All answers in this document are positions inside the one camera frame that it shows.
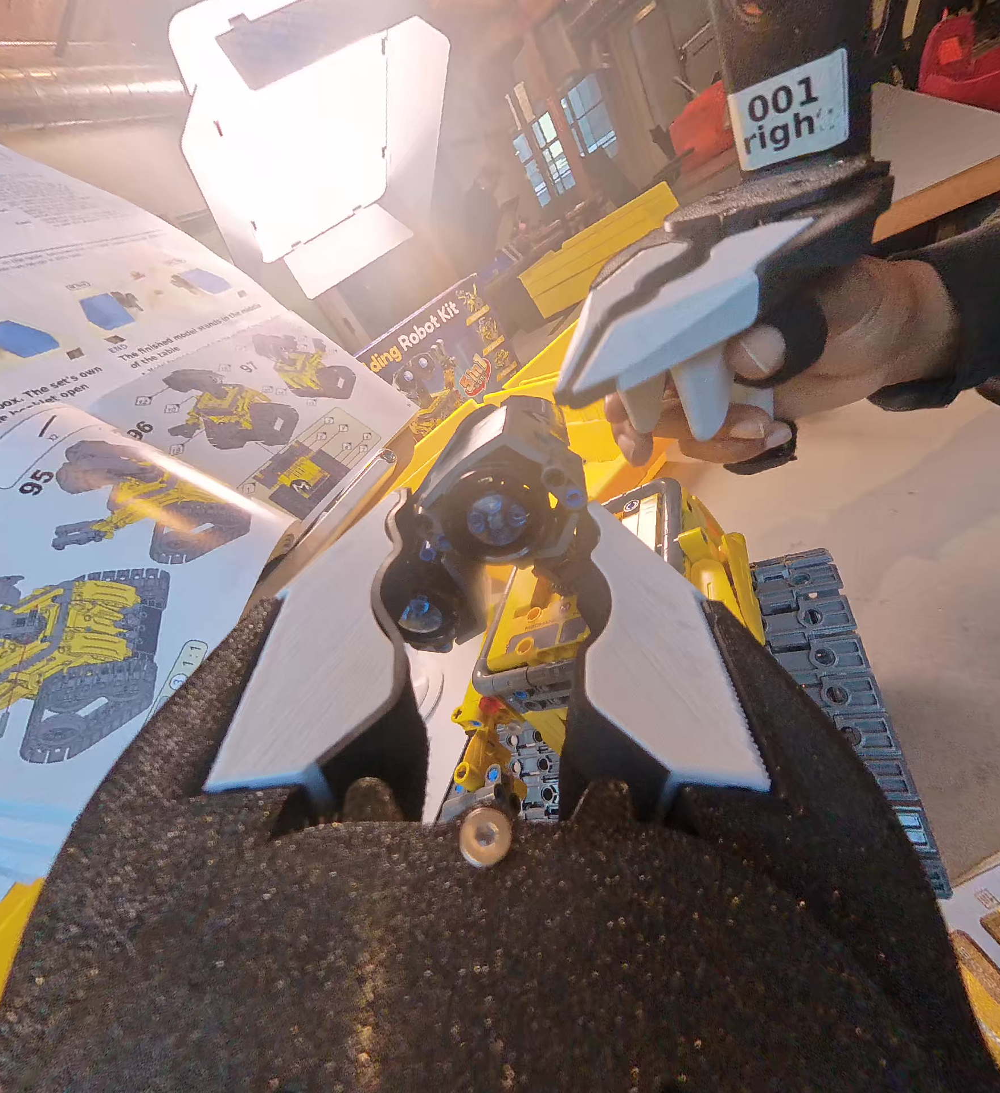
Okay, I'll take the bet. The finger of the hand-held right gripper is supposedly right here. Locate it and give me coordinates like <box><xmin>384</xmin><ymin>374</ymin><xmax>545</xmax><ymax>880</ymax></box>
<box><xmin>587</xmin><ymin>241</ymin><xmax>693</xmax><ymax>343</ymax></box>
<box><xmin>554</xmin><ymin>217</ymin><xmax>817</xmax><ymax>442</ymax></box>

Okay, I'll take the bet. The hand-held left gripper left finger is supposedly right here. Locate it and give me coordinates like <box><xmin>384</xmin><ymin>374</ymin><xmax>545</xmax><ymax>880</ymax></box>
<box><xmin>203</xmin><ymin>489</ymin><xmax>428</xmax><ymax>825</ymax></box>

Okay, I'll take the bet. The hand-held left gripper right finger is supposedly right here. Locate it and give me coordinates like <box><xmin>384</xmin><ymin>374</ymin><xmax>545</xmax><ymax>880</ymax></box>
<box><xmin>555</xmin><ymin>502</ymin><xmax>772</xmax><ymax>823</ymax></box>

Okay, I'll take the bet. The yellow grey toy brick robot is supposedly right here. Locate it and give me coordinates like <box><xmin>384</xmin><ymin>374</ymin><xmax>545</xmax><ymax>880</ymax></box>
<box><xmin>444</xmin><ymin>478</ymin><xmax>954</xmax><ymax>899</ymax></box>

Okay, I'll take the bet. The grey desk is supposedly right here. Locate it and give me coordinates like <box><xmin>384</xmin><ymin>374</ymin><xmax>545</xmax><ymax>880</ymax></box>
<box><xmin>589</xmin><ymin>388</ymin><xmax>1000</xmax><ymax>885</ymax></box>

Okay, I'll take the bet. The white wood-edged side table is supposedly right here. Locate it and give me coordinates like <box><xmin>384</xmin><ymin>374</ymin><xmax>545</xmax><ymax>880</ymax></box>
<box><xmin>871</xmin><ymin>81</ymin><xmax>1000</xmax><ymax>244</ymax></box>

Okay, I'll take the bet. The paned window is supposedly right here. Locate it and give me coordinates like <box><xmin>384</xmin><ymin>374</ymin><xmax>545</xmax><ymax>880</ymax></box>
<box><xmin>507</xmin><ymin>72</ymin><xmax>621</xmax><ymax>208</ymax></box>

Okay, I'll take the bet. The blue robot kit box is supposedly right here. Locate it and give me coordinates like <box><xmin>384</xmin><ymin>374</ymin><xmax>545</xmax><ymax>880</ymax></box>
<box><xmin>355</xmin><ymin>273</ymin><xmax>522</xmax><ymax>441</ymax></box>

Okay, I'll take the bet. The red plastic tub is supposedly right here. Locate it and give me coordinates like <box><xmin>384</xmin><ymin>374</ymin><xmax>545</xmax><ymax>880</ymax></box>
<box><xmin>919</xmin><ymin>9</ymin><xmax>1000</xmax><ymax>99</ymax></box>

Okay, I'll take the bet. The white studio light panel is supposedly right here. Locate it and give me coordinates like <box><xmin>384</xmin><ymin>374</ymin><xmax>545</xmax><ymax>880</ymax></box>
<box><xmin>167</xmin><ymin>0</ymin><xmax>454</xmax><ymax>300</ymax></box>

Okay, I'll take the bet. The robot instruction booklet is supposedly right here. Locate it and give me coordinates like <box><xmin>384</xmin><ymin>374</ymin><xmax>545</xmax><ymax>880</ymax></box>
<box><xmin>0</xmin><ymin>120</ymin><xmax>420</xmax><ymax>919</ymax></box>

